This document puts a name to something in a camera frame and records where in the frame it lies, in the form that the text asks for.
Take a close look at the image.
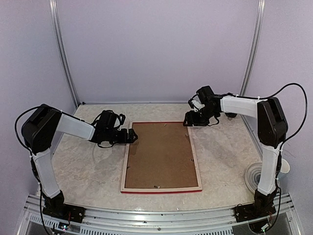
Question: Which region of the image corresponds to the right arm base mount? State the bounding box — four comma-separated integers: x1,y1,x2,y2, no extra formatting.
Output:
233,203,276,223

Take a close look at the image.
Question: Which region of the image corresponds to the aluminium front rail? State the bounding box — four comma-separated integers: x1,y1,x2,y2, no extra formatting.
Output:
17,193,301,235

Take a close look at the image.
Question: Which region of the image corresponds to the aluminium corner post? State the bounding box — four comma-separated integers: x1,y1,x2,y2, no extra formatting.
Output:
239,0,266,96
49,0,80,108

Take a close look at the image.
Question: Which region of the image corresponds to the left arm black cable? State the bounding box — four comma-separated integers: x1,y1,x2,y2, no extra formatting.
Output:
14,106,62,152

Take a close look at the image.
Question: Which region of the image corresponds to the dark green cup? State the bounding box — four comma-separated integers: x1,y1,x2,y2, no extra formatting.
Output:
225,113,237,118

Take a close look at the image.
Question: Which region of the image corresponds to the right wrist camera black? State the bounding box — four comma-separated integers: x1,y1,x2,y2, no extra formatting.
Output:
188,98,203,112

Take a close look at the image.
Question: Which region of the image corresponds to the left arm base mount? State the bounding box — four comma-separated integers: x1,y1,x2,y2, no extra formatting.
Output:
43,204,86,223

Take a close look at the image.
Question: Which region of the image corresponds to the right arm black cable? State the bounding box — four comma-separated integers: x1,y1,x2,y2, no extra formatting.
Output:
259,82,308,145

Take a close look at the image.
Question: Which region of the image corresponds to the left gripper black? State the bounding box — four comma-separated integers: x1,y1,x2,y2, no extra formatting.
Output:
106,128,138,144

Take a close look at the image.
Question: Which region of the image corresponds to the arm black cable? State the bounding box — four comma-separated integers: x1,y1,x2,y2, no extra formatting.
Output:
259,82,308,145
14,106,62,152

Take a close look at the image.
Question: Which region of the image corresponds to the left aluminium corner post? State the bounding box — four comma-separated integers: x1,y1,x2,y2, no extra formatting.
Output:
49,0,80,108

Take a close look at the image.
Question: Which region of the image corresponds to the right aluminium corner post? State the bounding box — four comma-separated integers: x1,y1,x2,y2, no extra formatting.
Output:
239,0,266,96

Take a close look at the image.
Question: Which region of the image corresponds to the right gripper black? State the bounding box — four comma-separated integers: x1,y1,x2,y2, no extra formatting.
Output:
183,105,218,126

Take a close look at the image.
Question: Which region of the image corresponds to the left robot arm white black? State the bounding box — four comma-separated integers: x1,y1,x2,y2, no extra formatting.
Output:
21,104,138,199

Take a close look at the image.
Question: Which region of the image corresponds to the wooden photo frame red edge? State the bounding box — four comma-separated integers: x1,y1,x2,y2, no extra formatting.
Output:
120,121,203,194

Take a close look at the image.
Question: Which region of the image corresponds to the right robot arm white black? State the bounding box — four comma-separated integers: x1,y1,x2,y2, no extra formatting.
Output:
183,86,288,217

